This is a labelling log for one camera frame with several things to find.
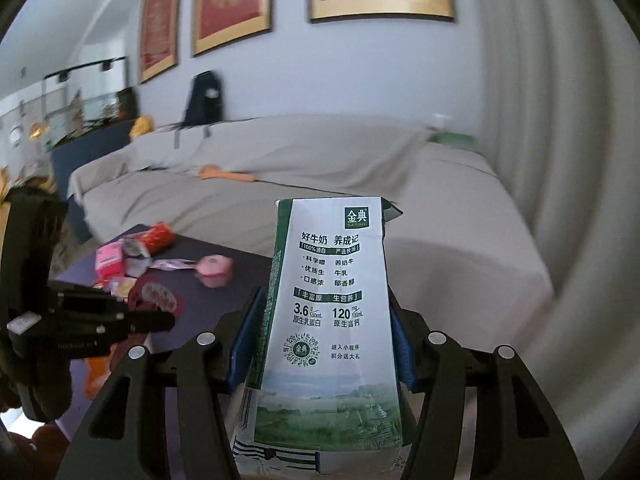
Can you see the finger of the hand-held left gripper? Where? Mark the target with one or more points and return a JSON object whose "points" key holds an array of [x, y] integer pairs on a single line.
{"points": [[115, 312]]}

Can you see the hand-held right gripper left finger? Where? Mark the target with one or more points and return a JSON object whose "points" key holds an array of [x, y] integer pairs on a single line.
{"points": [[247, 340]]}

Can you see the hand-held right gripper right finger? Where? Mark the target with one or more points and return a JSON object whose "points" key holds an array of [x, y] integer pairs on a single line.
{"points": [[402, 355]]}

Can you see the dark red round packet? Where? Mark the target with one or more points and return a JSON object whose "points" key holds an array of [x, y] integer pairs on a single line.
{"points": [[157, 292]]}

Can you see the white green milk carton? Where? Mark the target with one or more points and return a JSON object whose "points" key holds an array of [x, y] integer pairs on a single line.
{"points": [[330, 285]]}

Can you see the white crumpled wrapper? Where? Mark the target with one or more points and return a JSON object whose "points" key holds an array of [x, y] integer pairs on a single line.
{"points": [[136, 265]]}

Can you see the pink small carton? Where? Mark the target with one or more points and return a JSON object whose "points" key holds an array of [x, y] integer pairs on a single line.
{"points": [[109, 260]]}

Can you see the orange packet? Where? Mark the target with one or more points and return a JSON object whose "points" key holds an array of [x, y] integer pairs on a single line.
{"points": [[100, 370]]}

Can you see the pink foil lid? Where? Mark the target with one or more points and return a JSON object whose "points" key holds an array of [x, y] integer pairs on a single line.
{"points": [[172, 263]]}

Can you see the pink yogurt cup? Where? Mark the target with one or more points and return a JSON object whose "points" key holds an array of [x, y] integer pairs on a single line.
{"points": [[215, 270]]}

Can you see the red cylindrical snack wrapper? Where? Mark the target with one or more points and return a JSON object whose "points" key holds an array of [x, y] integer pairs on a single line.
{"points": [[156, 237]]}

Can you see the dark blue armchair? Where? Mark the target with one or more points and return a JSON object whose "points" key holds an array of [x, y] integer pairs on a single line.
{"points": [[90, 160]]}

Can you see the gold hanging ornament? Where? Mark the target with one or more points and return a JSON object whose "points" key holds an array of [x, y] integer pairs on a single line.
{"points": [[37, 131]]}

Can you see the glass fish tank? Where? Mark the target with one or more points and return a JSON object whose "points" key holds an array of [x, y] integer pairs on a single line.
{"points": [[85, 105]]}

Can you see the yellow plush toy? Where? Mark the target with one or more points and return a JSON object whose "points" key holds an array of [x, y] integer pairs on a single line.
{"points": [[141, 127]]}

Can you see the grey covered sofa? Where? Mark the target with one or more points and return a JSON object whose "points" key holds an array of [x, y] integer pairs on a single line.
{"points": [[300, 160]]}

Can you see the green pillow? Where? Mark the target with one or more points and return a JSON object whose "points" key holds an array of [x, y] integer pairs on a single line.
{"points": [[452, 140]]}

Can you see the dark backpack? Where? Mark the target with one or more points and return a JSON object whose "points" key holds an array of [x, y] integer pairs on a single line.
{"points": [[202, 100]]}

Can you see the white curtain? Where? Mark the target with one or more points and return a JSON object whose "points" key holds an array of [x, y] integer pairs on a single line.
{"points": [[560, 160]]}

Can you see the narrow red framed picture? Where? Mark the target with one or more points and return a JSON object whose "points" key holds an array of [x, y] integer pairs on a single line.
{"points": [[160, 25]]}

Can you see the red gold framed picture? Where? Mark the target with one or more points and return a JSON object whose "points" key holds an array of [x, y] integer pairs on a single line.
{"points": [[230, 5]]}

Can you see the white wall plug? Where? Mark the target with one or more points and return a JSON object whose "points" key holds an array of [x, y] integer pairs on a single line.
{"points": [[439, 121]]}

